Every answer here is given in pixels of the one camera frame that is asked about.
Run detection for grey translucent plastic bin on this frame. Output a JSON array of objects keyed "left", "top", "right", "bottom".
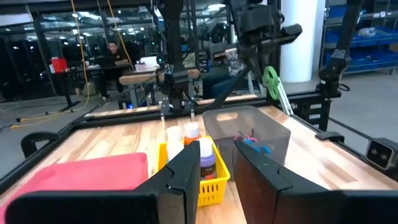
[{"left": 201, "top": 105, "right": 292, "bottom": 181}]

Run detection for wooden workbench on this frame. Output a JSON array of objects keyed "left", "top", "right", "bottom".
[{"left": 119, "top": 67, "right": 201, "bottom": 86}]

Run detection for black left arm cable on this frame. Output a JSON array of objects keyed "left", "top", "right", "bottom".
[{"left": 20, "top": 131, "right": 60, "bottom": 159}]

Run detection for green paint bottle white cap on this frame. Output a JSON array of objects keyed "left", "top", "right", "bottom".
[{"left": 166, "top": 140, "right": 185, "bottom": 163}]

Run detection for blue handled scissors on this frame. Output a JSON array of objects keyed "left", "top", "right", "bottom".
[{"left": 244, "top": 138, "right": 272, "bottom": 156}]

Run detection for blue storage shelving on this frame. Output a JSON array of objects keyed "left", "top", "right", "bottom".
[{"left": 323, "top": 0, "right": 398, "bottom": 75}]

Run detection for purple paint bottle white cap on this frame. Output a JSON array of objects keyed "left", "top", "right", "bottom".
[{"left": 198, "top": 137, "right": 217, "bottom": 181}]

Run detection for white building pillar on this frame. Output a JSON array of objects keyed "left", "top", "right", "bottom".
[{"left": 281, "top": 0, "right": 320, "bottom": 83}]

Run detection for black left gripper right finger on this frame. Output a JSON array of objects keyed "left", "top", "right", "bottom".
[{"left": 233, "top": 139, "right": 342, "bottom": 224}]

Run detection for green handled scissors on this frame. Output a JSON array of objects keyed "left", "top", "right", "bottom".
[{"left": 262, "top": 65, "right": 295, "bottom": 116}]

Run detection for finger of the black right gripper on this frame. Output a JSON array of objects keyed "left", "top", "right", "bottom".
[
  {"left": 253, "top": 50, "right": 272, "bottom": 85},
  {"left": 241, "top": 46, "right": 257, "bottom": 79}
]

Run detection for orange paint bottle white cap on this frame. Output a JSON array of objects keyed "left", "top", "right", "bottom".
[{"left": 183, "top": 121, "right": 202, "bottom": 146}]

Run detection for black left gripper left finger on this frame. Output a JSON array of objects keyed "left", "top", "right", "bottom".
[{"left": 134, "top": 141, "right": 201, "bottom": 224}]

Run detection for pink plastic tray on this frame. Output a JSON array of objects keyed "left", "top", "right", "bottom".
[{"left": 0, "top": 152, "right": 149, "bottom": 215}]

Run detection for yellow hanging cable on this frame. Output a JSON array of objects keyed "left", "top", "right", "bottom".
[{"left": 9, "top": 0, "right": 134, "bottom": 130}]

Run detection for red box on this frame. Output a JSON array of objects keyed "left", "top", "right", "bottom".
[{"left": 49, "top": 57, "right": 69, "bottom": 74}]

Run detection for black table-level camera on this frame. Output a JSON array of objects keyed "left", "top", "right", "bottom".
[{"left": 365, "top": 138, "right": 398, "bottom": 171}]

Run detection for person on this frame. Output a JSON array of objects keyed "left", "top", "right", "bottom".
[
  {"left": 201, "top": 49, "right": 249, "bottom": 100},
  {"left": 102, "top": 41, "right": 133, "bottom": 100}
]

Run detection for pink handled scissors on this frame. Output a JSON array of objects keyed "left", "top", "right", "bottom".
[{"left": 233, "top": 128, "right": 259, "bottom": 143}]

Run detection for yellow plastic basket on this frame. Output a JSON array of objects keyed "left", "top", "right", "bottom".
[{"left": 156, "top": 135, "right": 231, "bottom": 208}]

